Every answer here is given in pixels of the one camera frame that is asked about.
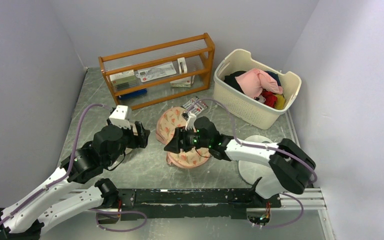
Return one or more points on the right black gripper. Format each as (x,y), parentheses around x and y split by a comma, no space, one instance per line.
(174,146)

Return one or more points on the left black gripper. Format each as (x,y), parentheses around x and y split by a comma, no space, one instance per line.
(140,140)

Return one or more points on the pink floral mesh laundry bag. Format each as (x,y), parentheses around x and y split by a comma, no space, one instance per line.
(165,129)

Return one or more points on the pink bra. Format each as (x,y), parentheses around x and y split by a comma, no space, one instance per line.
(254,81)

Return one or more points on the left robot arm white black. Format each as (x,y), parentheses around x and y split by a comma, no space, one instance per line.
(44,208)

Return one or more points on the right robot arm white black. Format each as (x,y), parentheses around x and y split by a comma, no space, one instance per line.
(289,168)

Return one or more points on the beige round mesh laundry bag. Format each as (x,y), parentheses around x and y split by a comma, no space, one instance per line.
(122,156)

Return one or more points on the white round mesh laundry bag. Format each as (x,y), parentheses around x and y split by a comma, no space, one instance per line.
(249,171)

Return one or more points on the cream plastic laundry basket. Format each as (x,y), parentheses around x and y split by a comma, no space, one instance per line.
(242,106)

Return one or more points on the blue item on lower shelf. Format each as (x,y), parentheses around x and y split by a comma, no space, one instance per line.
(133,94)

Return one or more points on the pack of coloured markers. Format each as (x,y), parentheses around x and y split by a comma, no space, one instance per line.
(196,106)

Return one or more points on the orange wooden shelf rack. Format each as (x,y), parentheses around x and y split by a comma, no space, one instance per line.
(198,50)

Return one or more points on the white red box left shelf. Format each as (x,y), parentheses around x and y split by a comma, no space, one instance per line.
(123,80)

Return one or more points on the white paper sheet on shelf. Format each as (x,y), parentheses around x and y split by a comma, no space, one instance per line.
(156,72)

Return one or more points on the white box on shelf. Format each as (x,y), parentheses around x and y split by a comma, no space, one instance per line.
(186,82)

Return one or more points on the white upright item on shelf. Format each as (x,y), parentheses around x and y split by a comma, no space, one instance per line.
(182,65)

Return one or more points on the black garment in basket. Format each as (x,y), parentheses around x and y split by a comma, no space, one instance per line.
(231,81)

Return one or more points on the red garment in basket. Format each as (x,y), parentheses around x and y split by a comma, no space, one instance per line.
(270,98)

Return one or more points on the yellow garment in basket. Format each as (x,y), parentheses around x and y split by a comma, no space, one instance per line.
(280,102)

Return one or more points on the dark blue garment in basket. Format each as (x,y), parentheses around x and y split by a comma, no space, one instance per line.
(275,77)

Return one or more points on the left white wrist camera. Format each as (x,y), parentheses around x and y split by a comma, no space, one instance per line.
(120,117)

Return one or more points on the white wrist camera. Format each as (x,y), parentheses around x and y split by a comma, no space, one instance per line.
(190,118)
(120,117)

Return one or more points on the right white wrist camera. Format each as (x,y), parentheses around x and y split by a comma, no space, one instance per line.
(190,118)

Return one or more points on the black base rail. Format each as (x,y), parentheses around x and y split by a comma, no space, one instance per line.
(188,203)

